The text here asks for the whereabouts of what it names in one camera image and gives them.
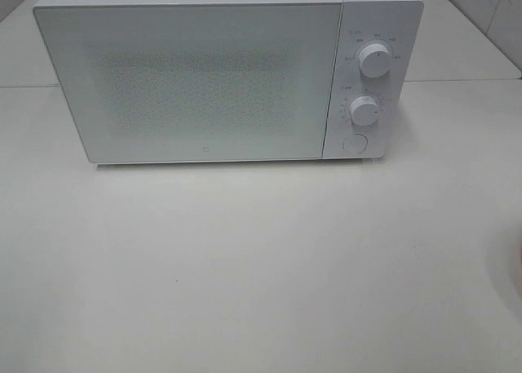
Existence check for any round white door button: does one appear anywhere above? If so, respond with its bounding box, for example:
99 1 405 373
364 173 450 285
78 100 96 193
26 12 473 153
342 133 369 157

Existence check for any white microwave door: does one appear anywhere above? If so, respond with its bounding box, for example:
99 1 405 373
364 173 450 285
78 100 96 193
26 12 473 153
34 3 342 164

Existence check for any lower white timer knob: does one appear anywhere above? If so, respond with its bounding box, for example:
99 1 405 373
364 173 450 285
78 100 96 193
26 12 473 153
348 95 380 127

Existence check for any white microwave oven body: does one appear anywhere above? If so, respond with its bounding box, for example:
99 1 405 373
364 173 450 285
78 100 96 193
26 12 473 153
33 0 424 160

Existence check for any upper white power knob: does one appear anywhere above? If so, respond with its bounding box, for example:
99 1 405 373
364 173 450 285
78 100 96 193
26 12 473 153
357 40 392 78

